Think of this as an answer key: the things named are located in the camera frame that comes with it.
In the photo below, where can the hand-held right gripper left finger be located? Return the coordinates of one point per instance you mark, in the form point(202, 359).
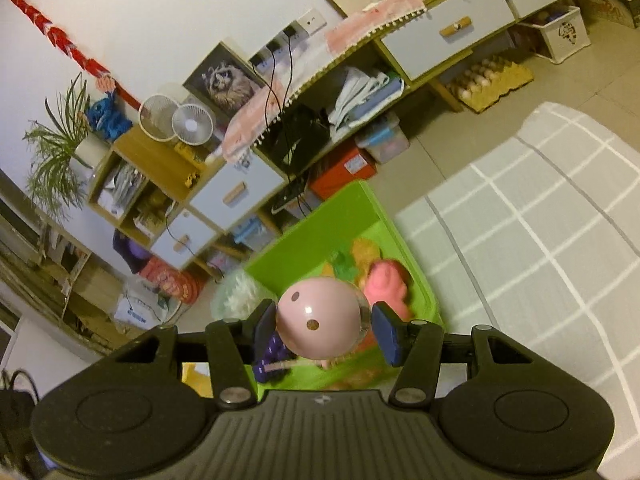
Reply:
point(265, 327)

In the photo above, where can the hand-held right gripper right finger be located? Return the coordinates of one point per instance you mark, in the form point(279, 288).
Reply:
point(387, 332)

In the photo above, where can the pink toy pig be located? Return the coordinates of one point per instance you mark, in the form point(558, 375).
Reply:
point(387, 287)

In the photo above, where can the pink round-headed toy figure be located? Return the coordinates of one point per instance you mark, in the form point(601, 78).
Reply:
point(317, 317)

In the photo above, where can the green plastic storage bin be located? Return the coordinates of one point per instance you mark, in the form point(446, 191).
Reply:
point(415, 280)

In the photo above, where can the purple toy grapes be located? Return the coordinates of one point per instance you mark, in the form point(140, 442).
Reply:
point(270, 357)

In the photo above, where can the clear cotton swab container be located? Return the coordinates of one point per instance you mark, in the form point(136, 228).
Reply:
point(240, 295)

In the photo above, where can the toy sunflower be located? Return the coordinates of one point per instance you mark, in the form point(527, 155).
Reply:
point(362, 255)

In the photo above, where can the blue plastic box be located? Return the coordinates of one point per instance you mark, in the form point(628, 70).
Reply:
point(252, 235)

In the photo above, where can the red printed bag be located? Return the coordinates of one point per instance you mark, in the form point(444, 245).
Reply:
point(172, 282)

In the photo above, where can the white paper bag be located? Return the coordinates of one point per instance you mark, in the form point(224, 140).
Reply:
point(142, 310)

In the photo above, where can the black keyboard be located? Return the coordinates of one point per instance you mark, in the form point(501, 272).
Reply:
point(290, 197)

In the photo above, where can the purple plush with black hat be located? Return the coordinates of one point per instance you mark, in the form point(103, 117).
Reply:
point(130, 252)

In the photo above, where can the grey checked mat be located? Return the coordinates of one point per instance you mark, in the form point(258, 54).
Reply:
point(540, 270)

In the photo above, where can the red shoebox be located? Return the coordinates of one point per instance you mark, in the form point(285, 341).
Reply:
point(345, 170)

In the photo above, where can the black bag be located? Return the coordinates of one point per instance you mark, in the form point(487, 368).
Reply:
point(295, 140)

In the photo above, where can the clear plastic storage box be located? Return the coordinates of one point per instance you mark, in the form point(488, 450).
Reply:
point(382, 137)

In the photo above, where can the wooden side shelf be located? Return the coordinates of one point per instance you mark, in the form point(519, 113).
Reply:
point(60, 280)

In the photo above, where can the small white fan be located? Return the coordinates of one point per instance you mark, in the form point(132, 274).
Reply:
point(192, 125)
point(156, 117)

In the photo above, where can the wooden cabinet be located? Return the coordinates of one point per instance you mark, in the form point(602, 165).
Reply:
point(350, 110)

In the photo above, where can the pile of white papers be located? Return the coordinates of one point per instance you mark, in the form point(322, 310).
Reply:
point(362, 95)

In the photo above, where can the raccoon picture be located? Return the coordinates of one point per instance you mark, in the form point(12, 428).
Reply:
point(225, 82)

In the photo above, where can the blue plush toy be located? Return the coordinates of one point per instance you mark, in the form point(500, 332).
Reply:
point(107, 117)

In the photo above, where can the egg tray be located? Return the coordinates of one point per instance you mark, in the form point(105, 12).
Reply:
point(487, 85)

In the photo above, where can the potted green plant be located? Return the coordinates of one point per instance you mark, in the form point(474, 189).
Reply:
point(55, 155)

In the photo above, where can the pink fringed cloth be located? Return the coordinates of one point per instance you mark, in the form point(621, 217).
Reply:
point(345, 30)

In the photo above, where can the white storage crate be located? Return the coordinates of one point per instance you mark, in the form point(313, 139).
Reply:
point(557, 32)

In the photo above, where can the red garland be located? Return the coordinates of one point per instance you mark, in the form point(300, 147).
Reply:
point(65, 42)

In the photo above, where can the white wall socket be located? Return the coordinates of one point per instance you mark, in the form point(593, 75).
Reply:
point(295, 35)

